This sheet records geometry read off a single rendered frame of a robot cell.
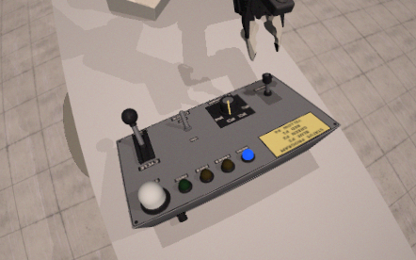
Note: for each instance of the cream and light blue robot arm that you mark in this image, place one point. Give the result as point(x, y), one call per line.
point(278, 7)

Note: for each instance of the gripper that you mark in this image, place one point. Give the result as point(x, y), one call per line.
point(250, 8)

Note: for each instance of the grey control console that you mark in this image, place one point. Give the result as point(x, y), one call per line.
point(216, 146)

